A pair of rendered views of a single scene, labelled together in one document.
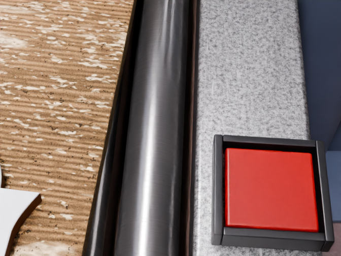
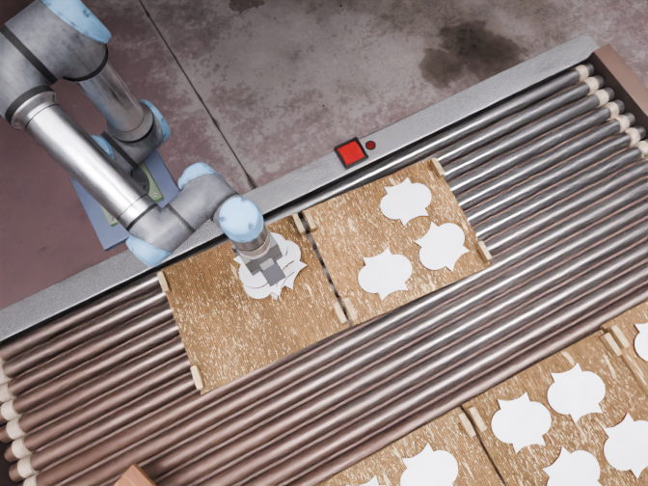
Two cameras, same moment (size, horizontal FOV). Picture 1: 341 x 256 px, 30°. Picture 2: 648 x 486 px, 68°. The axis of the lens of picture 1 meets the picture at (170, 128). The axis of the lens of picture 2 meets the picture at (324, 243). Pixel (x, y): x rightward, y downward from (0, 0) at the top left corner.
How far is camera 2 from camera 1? 117 cm
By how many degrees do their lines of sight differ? 44
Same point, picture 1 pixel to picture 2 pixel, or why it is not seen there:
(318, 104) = not seen: hidden behind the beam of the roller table
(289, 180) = (347, 149)
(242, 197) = (357, 155)
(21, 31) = (345, 222)
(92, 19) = (331, 208)
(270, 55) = (310, 171)
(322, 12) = not seen: hidden behind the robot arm
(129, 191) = (366, 179)
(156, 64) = (332, 192)
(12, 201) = (389, 190)
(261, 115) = (330, 165)
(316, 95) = not seen: hidden behind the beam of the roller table
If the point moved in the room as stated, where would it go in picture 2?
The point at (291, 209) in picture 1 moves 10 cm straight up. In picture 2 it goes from (354, 147) to (355, 128)
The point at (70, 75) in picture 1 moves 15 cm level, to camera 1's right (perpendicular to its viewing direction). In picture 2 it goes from (350, 202) to (327, 160)
